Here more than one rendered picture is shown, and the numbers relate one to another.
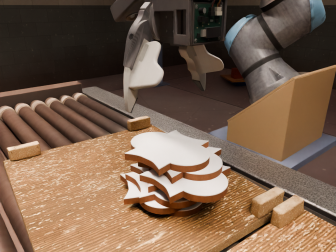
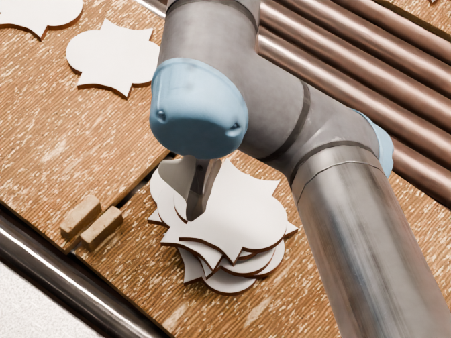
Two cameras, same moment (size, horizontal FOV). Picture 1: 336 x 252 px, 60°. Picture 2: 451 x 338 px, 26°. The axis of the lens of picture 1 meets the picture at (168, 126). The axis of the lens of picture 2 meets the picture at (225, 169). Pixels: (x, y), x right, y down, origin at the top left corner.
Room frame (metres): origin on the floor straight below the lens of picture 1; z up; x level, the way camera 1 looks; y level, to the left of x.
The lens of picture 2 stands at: (0.93, -0.14, 2.01)
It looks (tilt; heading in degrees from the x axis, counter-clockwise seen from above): 59 degrees down; 166
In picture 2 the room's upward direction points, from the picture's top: straight up
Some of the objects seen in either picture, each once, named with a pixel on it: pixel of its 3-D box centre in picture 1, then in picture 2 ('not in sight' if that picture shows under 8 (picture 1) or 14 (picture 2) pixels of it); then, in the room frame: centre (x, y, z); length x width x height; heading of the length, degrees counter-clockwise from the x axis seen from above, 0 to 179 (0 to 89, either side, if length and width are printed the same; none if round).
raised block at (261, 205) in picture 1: (267, 201); (101, 228); (0.36, -0.15, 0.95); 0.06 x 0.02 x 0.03; 125
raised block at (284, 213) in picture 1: (288, 210); (80, 217); (0.34, -0.17, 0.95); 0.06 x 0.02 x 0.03; 127
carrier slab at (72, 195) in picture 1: (128, 183); (293, 256); (0.45, 0.07, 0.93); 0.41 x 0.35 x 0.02; 35
